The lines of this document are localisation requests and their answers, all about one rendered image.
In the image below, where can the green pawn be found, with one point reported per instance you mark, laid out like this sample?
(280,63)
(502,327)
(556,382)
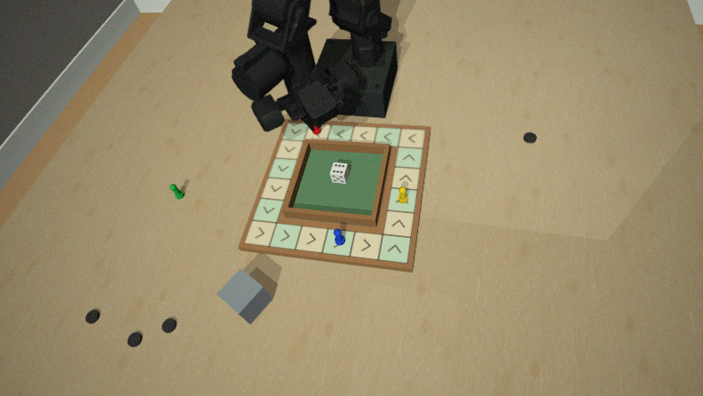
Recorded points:
(179,194)

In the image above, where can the yellow pawn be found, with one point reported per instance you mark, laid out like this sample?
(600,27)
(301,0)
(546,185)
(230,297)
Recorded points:
(402,195)

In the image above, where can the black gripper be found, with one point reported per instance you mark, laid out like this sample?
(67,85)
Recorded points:
(268,112)

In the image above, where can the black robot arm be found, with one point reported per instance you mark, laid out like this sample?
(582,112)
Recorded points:
(288,50)

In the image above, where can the blue pawn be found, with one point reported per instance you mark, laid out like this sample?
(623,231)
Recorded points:
(339,239)

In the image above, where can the white die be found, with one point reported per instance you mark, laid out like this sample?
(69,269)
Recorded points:
(339,172)

